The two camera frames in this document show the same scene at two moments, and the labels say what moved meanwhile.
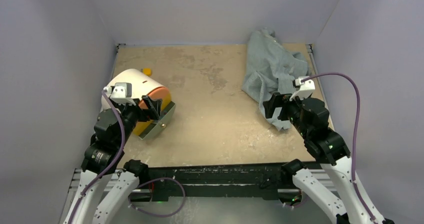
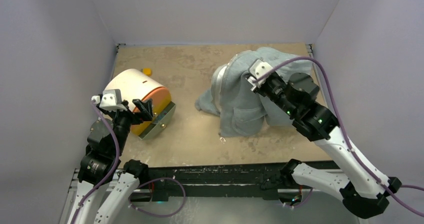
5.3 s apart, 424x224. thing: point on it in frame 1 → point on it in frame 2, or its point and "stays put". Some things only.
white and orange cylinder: [131, 85] stays put
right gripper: [275, 102] → [261, 88]
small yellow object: [147, 71] stays put
